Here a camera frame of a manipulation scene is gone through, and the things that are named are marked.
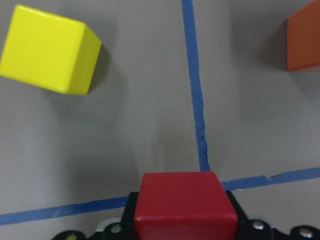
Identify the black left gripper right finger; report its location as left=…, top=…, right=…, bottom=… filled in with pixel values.
left=225, top=190, right=249, bottom=230

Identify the orange wooden block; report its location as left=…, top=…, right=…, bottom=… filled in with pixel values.
left=286, top=0, right=320, bottom=72

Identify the yellow wooden block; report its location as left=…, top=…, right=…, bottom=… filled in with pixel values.
left=0, top=5, right=102, bottom=96

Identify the red wooden block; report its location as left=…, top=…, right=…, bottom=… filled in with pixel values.
left=134, top=171, right=238, bottom=240

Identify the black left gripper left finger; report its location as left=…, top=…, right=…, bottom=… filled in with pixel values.
left=120, top=191, right=139, bottom=233

